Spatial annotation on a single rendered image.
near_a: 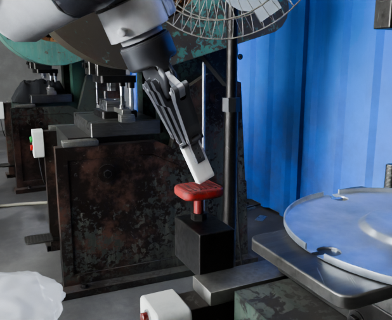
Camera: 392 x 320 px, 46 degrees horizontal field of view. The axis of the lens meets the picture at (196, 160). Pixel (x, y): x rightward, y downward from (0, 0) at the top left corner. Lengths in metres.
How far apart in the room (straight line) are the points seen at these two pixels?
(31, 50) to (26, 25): 2.77
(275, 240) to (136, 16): 0.34
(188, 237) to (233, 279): 0.09
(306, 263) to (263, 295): 0.23
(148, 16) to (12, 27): 0.17
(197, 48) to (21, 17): 1.24
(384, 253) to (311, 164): 2.18
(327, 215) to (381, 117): 1.73
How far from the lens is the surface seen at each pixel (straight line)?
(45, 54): 3.39
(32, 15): 0.59
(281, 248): 0.46
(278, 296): 0.66
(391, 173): 0.72
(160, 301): 0.67
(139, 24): 0.63
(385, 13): 0.57
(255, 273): 0.72
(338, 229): 0.51
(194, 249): 0.71
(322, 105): 2.55
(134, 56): 0.65
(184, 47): 1.76
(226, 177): 1.38
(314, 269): 0.42
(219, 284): 0.69
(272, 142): 2.94
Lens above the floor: 0.96
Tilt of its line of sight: 12 degrees down
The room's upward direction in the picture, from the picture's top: straight up
